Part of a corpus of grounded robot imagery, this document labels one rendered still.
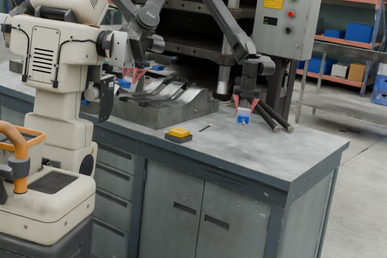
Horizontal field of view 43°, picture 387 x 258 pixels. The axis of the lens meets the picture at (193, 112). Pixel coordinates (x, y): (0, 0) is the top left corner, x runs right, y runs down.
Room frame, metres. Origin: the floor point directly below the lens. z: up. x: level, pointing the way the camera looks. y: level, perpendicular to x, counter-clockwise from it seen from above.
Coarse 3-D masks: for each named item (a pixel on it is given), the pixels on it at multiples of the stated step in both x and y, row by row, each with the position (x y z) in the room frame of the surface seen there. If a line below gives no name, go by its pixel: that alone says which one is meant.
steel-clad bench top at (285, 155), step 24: (0, 72) 2.63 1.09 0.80; (120, 120) 1.99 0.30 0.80; (192, 120) 2.12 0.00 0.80; (216, 120) 2.17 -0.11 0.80; (264, 120) 2.27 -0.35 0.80; (192, 144) 1.79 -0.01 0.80; (216, 144) 1.82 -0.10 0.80; (240, 144) 1.86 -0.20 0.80; (264, 144) 1.90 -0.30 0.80; (288, 144) 1.94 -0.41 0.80; (312, 144) 1.98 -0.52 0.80; (336, 144) 2.02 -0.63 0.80; (264, 168) 1.62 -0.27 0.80; (288, 168) 1.65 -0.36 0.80
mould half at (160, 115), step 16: (160, 80) 2.30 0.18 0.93; (128, 96) 2.07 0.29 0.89; (160, 96) 2.16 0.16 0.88; (192, 96) 2.14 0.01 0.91; (112, 112) 2.04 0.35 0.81; (128, 112) 2.00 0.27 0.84; (144, 112) 1.95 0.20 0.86; (160, 112) 1.93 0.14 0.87; (176, 112) 2.03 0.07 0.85; (192, 112) 2.14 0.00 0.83; (208, 112) 2.26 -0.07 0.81; (160, 128) 1.94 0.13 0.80
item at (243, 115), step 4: (240, 108) 1.82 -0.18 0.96; (244, 108) 1.83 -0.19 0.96; (240, 112) 1.80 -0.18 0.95; (244, 112) 1.80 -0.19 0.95; (248, 112) 1.80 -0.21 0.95; (236, 116) 1.82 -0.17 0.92; (240, 116) 1.76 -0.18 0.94; (244, 116) 1.76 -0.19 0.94; (248, 116) 1.76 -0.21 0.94; (236, 120) 1.80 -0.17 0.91; (240, 120) 1.76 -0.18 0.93; (244, 120) 1.74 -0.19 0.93; (248, 120) 1.76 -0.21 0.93; (244, 124) 1.70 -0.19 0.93
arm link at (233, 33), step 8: (208, 0) 1.91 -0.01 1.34; (216, 0) 1.91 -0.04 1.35; (208, 8) 1.91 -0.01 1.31; (216, 8) 1.89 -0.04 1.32; (224, 8) 1.90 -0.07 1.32; (216, 16) 1.89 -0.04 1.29; (224, 16) 1.87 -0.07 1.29; (232, 16) 1.90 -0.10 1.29; (224, 24) 1.87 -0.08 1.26; (232, 24) 1.87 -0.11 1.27; (224, 32) 1.87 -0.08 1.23; (232, 32) 1.84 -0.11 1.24; (240, 32) 1.85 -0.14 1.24; (232, 40) 1.85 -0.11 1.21; (240, 40) 1.82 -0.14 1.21; (248, 40) 1.84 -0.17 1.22; (232, 48) 1.85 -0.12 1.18; (240, 48) 1.82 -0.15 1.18; (240, 56) 1.83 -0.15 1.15
